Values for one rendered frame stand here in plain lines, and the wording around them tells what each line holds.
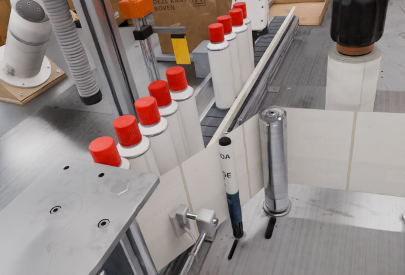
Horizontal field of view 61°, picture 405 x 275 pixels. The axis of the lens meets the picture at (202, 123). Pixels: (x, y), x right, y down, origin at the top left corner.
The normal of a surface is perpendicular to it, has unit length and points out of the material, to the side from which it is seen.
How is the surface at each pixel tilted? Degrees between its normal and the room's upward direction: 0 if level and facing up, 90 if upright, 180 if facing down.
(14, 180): 0
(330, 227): 0
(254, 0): 68
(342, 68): 92
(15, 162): 0
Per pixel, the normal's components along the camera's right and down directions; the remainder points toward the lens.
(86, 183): -0.15, -0.82
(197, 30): -0.31, 0.57
